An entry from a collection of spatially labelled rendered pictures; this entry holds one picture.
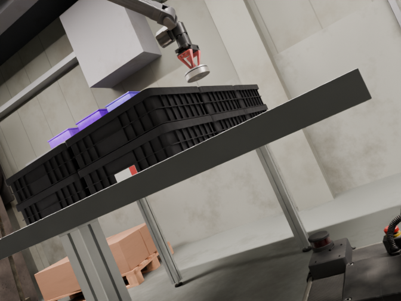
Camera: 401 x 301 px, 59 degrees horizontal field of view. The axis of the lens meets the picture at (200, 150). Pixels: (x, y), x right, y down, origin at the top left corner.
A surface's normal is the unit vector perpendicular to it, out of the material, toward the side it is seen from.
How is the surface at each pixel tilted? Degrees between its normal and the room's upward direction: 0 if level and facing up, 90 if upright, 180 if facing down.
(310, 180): 90
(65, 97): 90
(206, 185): 90
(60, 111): 90
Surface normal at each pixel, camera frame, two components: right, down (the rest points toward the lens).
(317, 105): -0.41, 0.14
